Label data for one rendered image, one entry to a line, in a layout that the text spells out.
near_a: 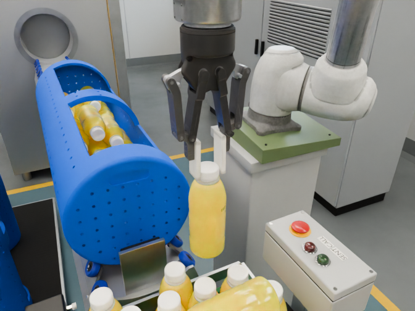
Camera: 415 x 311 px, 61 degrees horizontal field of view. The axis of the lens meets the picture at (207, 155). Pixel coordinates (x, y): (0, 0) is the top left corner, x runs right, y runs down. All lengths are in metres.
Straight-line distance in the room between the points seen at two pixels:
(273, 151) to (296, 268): 0.52
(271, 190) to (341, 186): 1.25
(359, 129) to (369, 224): 0.70
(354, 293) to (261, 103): 0.72
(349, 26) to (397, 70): 1.33
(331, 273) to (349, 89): 0.62
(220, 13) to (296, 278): 0.50
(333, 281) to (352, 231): 1.91
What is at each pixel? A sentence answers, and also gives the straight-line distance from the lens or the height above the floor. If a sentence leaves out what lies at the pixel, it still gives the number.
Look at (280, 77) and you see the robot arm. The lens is 1.17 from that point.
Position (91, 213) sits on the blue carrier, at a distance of 0.76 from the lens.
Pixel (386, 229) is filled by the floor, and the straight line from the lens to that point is 2.67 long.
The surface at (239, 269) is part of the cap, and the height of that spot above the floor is 1.08.
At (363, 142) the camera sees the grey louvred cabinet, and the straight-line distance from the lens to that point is 2.41.
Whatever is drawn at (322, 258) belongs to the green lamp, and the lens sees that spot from 0.69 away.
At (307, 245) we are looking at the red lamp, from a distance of 0.70.
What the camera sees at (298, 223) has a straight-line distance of 0.75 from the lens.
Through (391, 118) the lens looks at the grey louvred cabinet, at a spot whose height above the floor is 0.70.
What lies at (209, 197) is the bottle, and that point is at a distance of 0.58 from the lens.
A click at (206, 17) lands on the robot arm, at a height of 1.52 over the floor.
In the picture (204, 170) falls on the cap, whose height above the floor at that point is 1.28.
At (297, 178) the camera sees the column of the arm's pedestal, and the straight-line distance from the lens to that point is 1.32.
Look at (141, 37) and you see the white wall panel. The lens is 6.04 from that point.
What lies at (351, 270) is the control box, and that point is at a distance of 0.70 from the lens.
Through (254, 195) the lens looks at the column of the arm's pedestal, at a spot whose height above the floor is 0.86.
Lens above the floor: 1.58
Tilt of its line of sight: 29 degrees down
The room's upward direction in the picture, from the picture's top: straight up
